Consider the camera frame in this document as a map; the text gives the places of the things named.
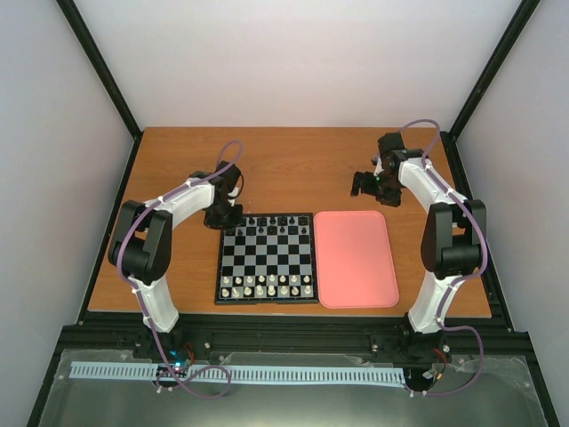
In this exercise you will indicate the black left frame post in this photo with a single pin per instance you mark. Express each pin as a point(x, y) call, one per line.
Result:
point(92, 51)

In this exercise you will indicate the black frame post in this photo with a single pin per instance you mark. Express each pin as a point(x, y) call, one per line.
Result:
point(92, 51)
point(501, 51)

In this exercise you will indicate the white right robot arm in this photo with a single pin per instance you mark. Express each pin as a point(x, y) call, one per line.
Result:
point(453, 246)

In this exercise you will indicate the pink plastic tray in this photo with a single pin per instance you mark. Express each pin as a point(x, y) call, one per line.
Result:
point(355, 268)

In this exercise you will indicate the black white chessboard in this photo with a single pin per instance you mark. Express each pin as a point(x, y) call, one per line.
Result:
point(259, 255)

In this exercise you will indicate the white back rank pieces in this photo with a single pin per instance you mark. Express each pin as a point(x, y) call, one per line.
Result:
point(265, 292)

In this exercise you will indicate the black right frame post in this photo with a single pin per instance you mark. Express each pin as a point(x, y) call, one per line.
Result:
point(501, 51)

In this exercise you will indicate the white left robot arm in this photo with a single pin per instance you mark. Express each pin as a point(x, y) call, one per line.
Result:
point(141, 245)

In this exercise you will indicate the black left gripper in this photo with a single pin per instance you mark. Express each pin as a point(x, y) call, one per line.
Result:
point(235, 221)

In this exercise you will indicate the white pawn row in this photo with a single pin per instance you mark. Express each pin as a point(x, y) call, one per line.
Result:
point(289, 280)

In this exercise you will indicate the light blue cable duct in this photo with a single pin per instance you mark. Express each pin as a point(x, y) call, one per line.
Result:
point(250, 375)

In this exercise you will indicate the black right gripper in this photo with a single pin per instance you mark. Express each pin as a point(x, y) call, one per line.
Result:
point(392, 199)

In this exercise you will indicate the black aluminium base frame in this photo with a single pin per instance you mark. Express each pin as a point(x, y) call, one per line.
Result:
point(213, 335)

